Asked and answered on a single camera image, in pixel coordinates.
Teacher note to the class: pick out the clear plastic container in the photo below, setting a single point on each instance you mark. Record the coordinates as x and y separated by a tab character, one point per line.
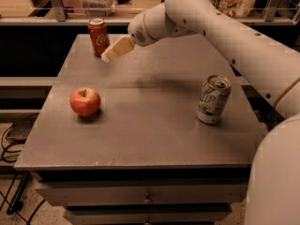
98	8

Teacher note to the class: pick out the black power adapter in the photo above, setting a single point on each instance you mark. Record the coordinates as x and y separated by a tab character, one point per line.
19	131

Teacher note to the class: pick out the grey metal railing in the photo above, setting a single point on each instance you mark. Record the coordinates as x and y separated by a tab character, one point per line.
284	12

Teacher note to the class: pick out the red coke can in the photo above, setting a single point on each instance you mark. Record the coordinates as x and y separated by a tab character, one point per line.
99	35

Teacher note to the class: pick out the black metal stand leg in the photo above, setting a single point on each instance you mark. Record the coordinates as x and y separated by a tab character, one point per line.
17	188

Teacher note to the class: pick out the upper drawer knob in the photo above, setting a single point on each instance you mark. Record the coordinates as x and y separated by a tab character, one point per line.
147	199

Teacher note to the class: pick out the green white soda can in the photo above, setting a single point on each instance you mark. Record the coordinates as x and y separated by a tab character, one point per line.
214	96

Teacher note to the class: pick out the grey drawer cabinet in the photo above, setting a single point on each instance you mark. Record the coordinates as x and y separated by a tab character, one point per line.
144	138

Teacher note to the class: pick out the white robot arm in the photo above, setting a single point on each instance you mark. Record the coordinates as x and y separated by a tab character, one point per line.
273	70

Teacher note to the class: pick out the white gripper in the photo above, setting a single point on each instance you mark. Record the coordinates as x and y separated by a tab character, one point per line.
138	28

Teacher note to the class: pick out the red apple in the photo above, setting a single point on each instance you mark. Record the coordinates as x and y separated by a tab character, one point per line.
85	101

